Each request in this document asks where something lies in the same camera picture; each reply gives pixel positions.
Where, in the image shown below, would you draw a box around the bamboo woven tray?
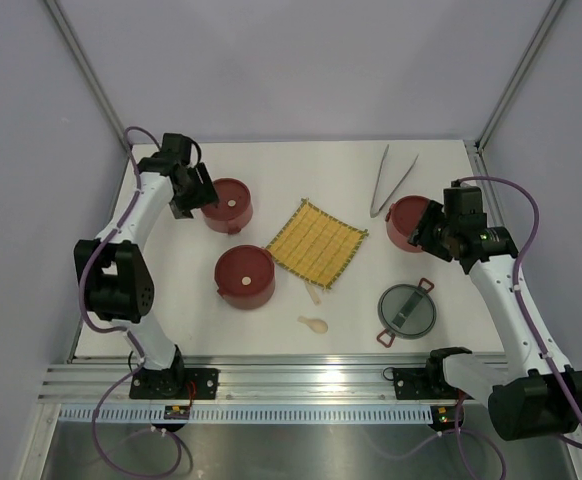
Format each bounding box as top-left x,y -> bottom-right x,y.
266,198 -> 369,290

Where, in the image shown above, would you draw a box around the beige spoon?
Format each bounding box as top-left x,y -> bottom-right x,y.
297,316 -> 329,334

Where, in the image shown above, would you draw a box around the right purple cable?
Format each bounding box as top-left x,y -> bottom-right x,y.
370,175 -> 582,476

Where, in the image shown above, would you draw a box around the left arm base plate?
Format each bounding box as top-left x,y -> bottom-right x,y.
129,368 -> 219,400

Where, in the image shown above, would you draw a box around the aluminium rail frame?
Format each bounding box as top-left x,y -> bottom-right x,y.
20,349 -> 582,480

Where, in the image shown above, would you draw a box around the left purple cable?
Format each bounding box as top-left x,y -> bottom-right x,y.
78,126 -> 192,477

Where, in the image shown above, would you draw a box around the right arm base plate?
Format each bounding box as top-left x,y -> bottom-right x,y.
381,367 -> 460,400

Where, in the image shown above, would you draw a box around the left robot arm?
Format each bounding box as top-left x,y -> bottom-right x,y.
74,133 -> 218,400

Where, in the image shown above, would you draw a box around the white slotted cable duct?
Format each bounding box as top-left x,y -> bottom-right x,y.
59,404 -> 433,425

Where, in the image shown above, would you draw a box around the purple cable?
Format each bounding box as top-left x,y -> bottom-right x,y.
370,175 -> 582,476
78,126 -> 192,477

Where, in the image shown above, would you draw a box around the red steel bowl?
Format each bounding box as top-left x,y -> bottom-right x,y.
202,199 -> 253,235
385,211 -> 422,253
214,270 -> 276,310

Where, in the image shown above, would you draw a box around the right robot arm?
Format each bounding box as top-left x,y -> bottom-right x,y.
408,177 -> 582,450

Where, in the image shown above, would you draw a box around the metal tongs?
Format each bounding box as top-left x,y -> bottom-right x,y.
369,144 -> 420,218

